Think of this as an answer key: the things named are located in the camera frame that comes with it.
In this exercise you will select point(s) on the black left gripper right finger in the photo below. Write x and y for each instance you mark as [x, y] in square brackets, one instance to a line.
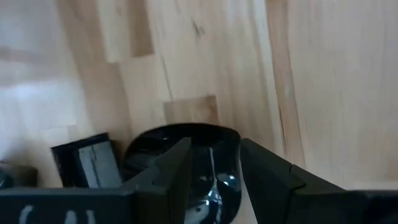
[280, 193]

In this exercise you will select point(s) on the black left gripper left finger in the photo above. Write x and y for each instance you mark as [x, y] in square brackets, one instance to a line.
[164, 186]

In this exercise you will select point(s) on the black round dish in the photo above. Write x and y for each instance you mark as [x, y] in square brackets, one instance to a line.
[211, 174]

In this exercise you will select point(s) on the small black square dish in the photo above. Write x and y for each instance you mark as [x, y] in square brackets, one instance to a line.
[93, 165]

